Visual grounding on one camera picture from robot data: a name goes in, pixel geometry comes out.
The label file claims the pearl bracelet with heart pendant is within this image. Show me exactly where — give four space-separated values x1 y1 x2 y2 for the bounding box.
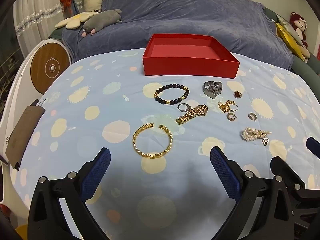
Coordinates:
240 127 272 146

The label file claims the dark beaded bracelet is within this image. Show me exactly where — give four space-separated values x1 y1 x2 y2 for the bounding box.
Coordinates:
153 84 190 105

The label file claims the red ribbon bow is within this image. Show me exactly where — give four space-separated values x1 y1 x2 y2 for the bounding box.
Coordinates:
60 0 75 13

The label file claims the gold chain bracelet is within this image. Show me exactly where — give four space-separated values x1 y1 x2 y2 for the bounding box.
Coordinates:
218 100 238 113

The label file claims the red monkey plush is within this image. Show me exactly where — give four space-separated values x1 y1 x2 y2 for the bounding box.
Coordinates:
290 12 308 48

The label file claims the silver metal watch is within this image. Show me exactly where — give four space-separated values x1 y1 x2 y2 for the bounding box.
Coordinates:
202 81 223 100

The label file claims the flower-shaped cushion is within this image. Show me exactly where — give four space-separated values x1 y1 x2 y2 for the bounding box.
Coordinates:
55 11 100 30

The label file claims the blue-grey blanket covered sofa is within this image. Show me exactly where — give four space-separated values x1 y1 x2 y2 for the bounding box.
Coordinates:
62 0 294 70

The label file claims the gold link watch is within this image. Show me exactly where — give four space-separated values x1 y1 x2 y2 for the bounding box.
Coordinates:
175 104 209 125

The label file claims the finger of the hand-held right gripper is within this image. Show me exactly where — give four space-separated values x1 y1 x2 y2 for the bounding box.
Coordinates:
306 136 320 153
270 156 307 198

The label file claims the grey cushion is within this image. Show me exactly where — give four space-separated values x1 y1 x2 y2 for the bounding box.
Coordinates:
276 14 304 47

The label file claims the yellow cushion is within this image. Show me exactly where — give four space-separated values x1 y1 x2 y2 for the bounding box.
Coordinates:
275 21 307 60

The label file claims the green sofa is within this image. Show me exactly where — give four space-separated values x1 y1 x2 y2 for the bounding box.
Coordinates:
264 6 320 80

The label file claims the white curtain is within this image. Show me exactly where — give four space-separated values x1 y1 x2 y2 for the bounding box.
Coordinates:
12 0 75 58

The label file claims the brown felt pouch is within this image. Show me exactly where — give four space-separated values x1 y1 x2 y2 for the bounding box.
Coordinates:
5 106 45 172

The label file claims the grey plush animal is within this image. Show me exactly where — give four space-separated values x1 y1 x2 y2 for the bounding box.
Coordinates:
82 9 122 36

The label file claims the light blue planet-print tablecloth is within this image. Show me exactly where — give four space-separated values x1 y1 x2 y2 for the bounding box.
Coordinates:
6 47 320 240

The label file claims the white machine with wooden disc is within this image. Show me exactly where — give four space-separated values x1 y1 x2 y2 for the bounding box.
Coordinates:
0 39 73 220

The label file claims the red cardboard box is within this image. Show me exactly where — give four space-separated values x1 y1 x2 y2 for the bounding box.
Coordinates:
142 33 240 79

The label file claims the gold bangle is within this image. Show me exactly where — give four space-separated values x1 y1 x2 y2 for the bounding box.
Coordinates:
132 123 173 158

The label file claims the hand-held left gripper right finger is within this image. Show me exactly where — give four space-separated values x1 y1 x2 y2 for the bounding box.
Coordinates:
210 146 294 240

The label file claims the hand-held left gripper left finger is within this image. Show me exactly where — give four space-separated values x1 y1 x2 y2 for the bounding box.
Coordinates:
27 147 112 240

